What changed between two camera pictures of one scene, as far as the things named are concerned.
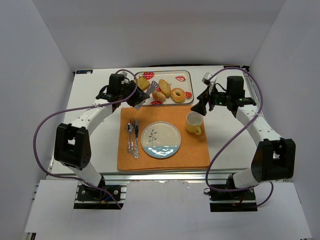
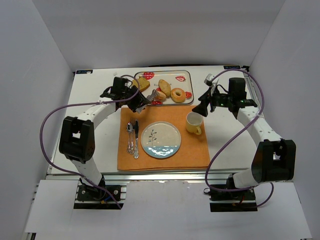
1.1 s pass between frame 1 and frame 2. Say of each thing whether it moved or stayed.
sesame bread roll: stayed
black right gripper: stayed
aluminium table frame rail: stayed
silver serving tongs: moved
